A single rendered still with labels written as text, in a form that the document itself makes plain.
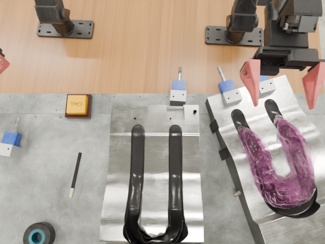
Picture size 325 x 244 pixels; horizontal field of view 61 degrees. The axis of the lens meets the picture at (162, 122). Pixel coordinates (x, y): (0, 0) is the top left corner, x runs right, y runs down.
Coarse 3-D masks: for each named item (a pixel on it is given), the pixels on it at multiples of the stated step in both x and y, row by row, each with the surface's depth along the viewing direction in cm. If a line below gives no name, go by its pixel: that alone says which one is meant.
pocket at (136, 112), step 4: (132, 108) 85; (136, 108) 85; (140, 108) 85; (144, 108) 84; (132, 112) 85; (136, 112) 85; (140, 112) 85; (144, 112) 85; (132, 116) 85; (136, 116) 85; (140, 116) 85; (144, 116) 85
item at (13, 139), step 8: (16, 120) 89; (16, 128) 88; (8, 136) 86; (16, 136) 86; (0, 144) 84; (8, 144) 84; (16, 144) 87; (0, 152) 84; (8, 152) 84; (16, 152) 87
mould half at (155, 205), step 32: (128, 128) 81; (160, 128) 81; (192, 128) 81; (128, 160) 79; (160, 160) 79; (192, 160) 79; (160, 192) 75; (192, 192) 75; (160, 224) 70; (192, 224) 70
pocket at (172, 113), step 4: (168, 108) 84; (172, 108) 84; (176, 108) 84; (180, 108) 84; (168, 112) 85; (172, 112) 85; (176, 112) 85; (180, 112) 85; (184, 112) 82; (168, 116) 84; (172, 116) 84; (176, 116) 84; (180, 116) 84; (184, 116) 82
